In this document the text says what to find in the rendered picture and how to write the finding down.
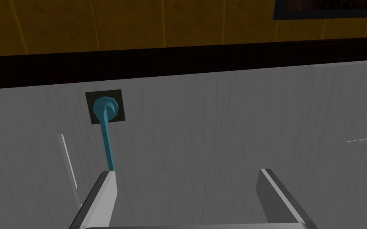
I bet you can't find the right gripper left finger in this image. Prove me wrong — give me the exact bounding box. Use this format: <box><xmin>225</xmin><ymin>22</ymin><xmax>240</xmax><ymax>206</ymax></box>
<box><xmin>68</xmin><ymin>170</ymin><xmax>118</xmax><ymax>229</ymax></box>

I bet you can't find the dark framed wall picture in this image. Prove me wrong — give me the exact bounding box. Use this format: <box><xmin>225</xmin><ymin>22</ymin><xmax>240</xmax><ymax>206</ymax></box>
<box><xmin>273</xmin><ymin>0</ymin><xmax>367</xmax><ymax>21</ymax></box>

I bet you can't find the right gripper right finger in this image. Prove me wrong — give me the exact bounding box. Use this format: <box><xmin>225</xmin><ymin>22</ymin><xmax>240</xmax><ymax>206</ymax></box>
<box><xmin>255</xmin><ymin>168</ymin><xmax>318</xmax><ymax>229</ymax></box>

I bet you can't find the grey door leaf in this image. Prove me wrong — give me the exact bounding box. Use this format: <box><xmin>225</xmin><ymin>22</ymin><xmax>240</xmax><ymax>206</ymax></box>
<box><xmin>0</xmin><ymin>59</ymin><xmax>367</xmax><ymax>229</ymax></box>

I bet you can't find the blue lever door handle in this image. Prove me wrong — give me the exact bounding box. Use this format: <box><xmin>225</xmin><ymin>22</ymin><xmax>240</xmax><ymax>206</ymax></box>
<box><xmin>85</xmin><ymin>89</ymin><xmax>126</xmax><ymax>172</ymax></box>

